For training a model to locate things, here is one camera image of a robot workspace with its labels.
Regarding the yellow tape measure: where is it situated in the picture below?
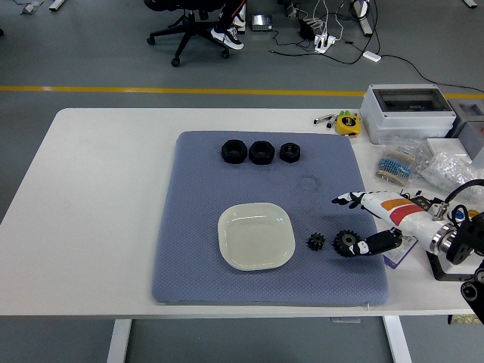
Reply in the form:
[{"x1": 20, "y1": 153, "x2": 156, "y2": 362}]
[{"x1": 335, "y1": 115, "x2": 362, "y2": 136}]

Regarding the bag of blue resistors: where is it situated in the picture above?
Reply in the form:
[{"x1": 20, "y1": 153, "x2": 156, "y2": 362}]
[{"x1": 374, "y1": 141, "x2": 428, "y2": 188}]

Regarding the black digital meter module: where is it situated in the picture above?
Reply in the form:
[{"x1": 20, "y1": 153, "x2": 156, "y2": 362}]
[{"x1": 399, "y1": 188, "x2": 436, "y2": 213}]

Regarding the white square plate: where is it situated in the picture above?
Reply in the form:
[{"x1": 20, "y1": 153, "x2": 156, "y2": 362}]
[{"x1": 217, "y1": 202, "x2": 296, "y2": 272}]

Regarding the green patterned object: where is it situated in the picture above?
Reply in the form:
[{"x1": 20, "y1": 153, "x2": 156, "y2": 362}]
[{"x1": 448, "y1": 312, "x2": 484, "y2": 325}]

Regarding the small black gear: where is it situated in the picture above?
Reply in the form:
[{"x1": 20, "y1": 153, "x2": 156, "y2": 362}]
[{"x1": 306, "y1": 231, "x2": 327, "y2": 253}]

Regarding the small black hex nut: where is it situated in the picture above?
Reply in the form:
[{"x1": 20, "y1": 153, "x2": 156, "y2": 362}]
[{"x1": 279, "y1": 141, "x2": 303, "y2": 164}]

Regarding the black power adapter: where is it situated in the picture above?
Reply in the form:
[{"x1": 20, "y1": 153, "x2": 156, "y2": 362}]
[{"x1": 298, "y1": 18, "x2": 317, "y2": 39}]

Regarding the white flat box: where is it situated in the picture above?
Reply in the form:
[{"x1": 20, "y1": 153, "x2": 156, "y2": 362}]
[{"x1": 426, "y1": 136, "x2": 473, "y2": 158}]

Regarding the person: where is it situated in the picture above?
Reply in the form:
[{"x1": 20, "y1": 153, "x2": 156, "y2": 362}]
[{"x1": 209, "y1": 0, "x2": 249, "y2": 51}]

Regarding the white desk leg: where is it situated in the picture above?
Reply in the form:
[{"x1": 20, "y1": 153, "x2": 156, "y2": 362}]
[{"x1": 349, "y1": 0, "x2": 374, "y2": 37}]

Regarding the blue-grey quilted mat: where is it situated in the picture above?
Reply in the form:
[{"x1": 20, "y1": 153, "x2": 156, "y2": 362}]
[{"x1": 150, "y1": 130, "x2": 391, "y2": 305}]

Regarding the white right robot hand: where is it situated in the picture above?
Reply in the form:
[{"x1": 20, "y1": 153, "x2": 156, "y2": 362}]
[{"x1": 331, "y1": 191, "x2": 450, "y2": 259}]

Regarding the grey desk phone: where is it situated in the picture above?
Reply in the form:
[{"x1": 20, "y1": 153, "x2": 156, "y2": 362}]
[{"x1": 251, "y1": 14, "x2": 274, "y2": 33}]

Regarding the bag of clear parts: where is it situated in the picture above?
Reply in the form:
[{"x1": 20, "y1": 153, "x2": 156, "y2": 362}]
[{"x1": 419, "y1": 150, "x2": 484, "y2": 202}]

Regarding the large black hex nut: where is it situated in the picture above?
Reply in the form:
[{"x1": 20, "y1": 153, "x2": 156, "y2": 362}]
[
  {"x1": 221, "y1": 138, "x2": 249, "y2": 165},
  {"x1": 248, "y1": 140, "x2": 276, "y2": 166}
]

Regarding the purple-edged label card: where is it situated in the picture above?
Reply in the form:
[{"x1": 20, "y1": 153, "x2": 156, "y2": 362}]
[{"x1": 382, "y1": 234, "x2": 419, "y2": 270}]

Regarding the grey box with red button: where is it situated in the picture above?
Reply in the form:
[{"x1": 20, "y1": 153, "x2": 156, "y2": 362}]
[{"x1": 449, "y1": 101, "x2": 484, "y2": 169}]

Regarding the large black gear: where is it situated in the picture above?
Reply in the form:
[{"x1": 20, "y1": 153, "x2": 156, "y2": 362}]
[{"x1": 331, "y1": 229, "x2": 361, "y2": 259}]

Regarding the white table leg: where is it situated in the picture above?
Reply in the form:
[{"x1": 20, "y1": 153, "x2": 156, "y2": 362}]
[
  {"x1": 381, "y1": 315, "x2": 413, "y2": 363},
  {"x1": 106, "y1": 319, "x2": 133, "y2": 363}
]

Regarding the black office chair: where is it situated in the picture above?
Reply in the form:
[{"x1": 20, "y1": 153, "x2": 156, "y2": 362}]
[{"x1": 143, "y1": 0, "x2": 231, "y2": 68}]

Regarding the white power strip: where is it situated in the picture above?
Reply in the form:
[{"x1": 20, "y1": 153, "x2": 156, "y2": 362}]
[{"x1": 313, "y1": 33, "x2": 339, "y2": 54}]

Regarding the grey electrical enclosure box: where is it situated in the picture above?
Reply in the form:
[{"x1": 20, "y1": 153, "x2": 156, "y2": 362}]
[{"x1": 358, "y1": 83, "x2": 458, "y2": 145}]

